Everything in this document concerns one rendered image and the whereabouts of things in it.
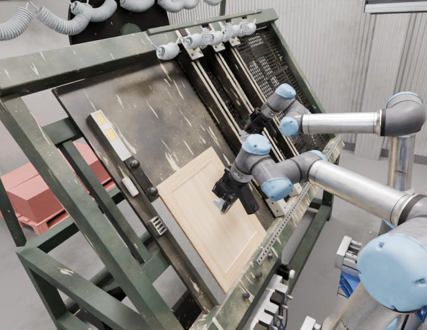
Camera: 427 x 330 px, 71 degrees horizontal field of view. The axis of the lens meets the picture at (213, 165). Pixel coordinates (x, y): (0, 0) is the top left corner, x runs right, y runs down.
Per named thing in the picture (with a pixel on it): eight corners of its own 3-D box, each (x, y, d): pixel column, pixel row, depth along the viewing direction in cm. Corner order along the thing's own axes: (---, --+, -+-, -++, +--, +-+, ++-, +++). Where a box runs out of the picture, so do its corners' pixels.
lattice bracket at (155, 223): (156, 236, 123) (160, 235, 121) (147, 222, 122) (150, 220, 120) (163, 230, 126) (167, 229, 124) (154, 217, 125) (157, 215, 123)
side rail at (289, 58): (324, 141, 268) (336, 137, 260) (260, 31, 255) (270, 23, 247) (327, 138, 273) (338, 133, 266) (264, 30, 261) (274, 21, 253)
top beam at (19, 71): (-5, 105, 100) (0, 90, 93) (-24, 78, 99) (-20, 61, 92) (270, 25, 257) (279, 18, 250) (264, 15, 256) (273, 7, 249)
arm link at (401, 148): (380, 224, 130) (386, 101, 107) (381, 204, 142) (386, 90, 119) (414, 228, 125) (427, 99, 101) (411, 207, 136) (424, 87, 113)
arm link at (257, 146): (258, 154, 82) (242, 132, 86) (243, 179, 90) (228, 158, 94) (279, 150, 86) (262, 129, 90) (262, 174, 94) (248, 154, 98)
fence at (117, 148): (214, 305, 131) (220, 305, 128) (86, 118, 120) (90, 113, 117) (220, 296, 134) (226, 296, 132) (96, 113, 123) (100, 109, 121)
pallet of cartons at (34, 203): (88, 165, 446) (79, 138, 424) (129, 182, 397) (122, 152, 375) (-5, 213, 359) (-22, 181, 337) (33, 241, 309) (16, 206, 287)
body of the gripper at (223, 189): (222, 182, 109) (234, 160, 101) (241, 198, 107) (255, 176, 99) (210, 192, 104) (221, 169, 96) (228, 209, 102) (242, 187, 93)
